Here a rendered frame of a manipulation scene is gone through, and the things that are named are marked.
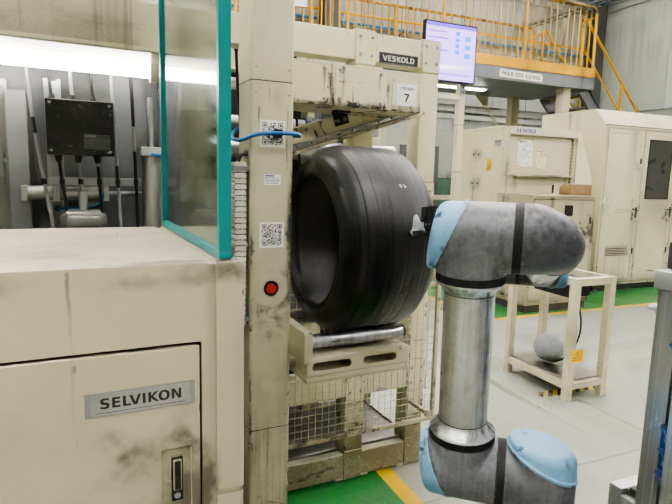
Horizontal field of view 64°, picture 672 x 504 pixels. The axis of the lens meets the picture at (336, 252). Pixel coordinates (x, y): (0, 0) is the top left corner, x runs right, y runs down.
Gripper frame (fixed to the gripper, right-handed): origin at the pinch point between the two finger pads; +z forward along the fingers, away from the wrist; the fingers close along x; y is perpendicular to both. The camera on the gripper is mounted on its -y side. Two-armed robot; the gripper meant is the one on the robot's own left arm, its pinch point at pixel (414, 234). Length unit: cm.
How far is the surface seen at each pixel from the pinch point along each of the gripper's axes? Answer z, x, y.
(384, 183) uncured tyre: 5.7, 6.1, 14.8
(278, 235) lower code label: 22.4, 32.7, 0.7
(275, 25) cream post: 15, 34, 59
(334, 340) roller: 18.6, 17.3, -31.5
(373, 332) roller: 18.8, 3.5, -30.5
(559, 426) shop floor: 94, -160, -113
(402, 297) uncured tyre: 7.0, 0.1, -18.6
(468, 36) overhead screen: 295, -269, 190
